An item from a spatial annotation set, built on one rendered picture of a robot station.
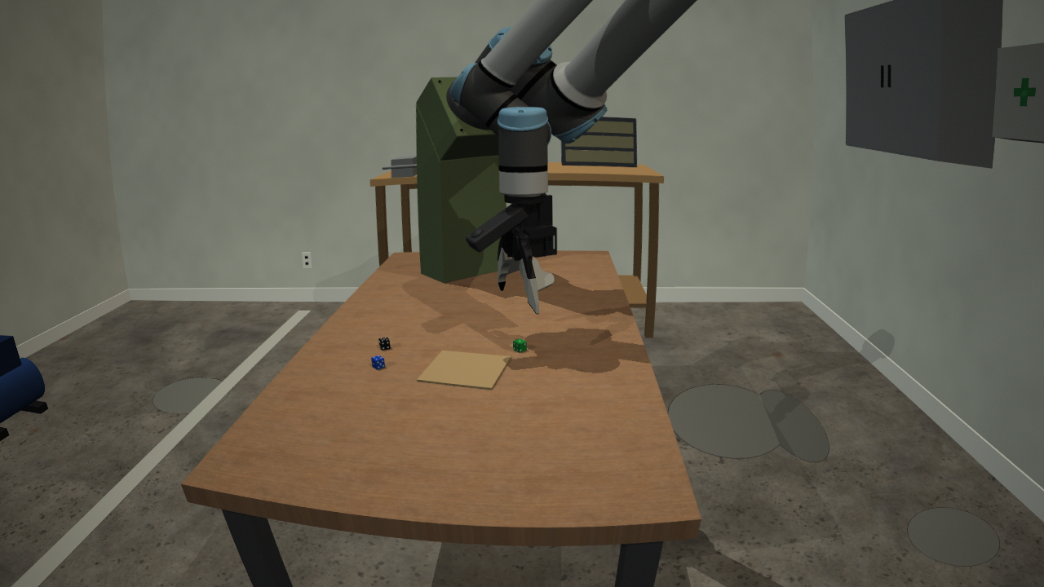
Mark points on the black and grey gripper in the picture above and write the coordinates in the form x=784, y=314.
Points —
x=514, y=252

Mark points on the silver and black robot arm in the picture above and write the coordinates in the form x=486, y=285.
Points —
x=511, y=90

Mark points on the tan square mat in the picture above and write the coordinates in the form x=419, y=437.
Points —
x=454, y=368

